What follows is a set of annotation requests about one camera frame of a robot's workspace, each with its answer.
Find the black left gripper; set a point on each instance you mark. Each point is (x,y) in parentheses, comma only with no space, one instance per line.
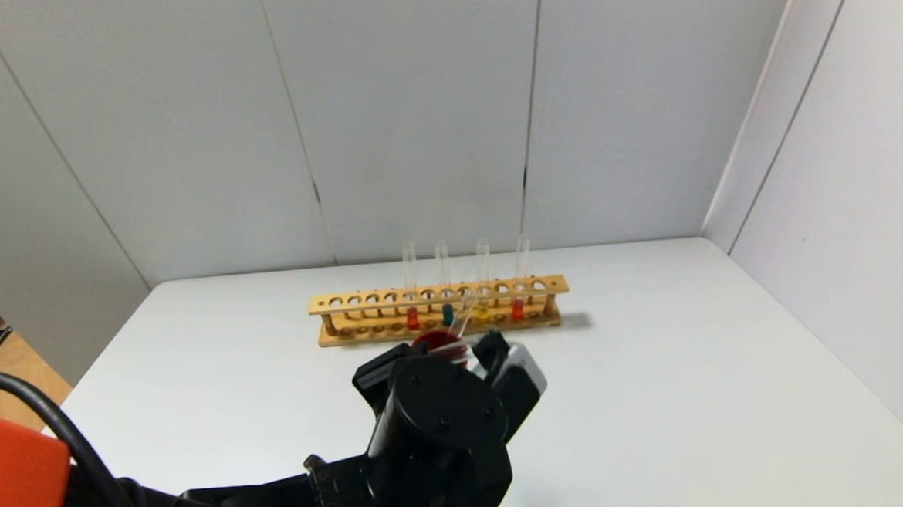
(438,432)

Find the yellow pigment glass test tube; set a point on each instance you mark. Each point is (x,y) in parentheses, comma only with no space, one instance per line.
(483,311)
(462,315)

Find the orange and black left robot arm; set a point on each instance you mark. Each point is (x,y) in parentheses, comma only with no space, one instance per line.
(16,493)

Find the red pigment glass test tube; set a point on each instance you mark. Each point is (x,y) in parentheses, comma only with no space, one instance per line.
(412,318)
(517,309)

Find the wooden test tube rack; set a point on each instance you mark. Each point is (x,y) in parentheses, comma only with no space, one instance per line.
(500,288)

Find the dark red plastic cup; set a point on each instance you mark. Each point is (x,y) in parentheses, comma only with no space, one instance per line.
(437,339)

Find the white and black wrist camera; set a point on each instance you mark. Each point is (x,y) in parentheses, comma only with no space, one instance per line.
(524,381)

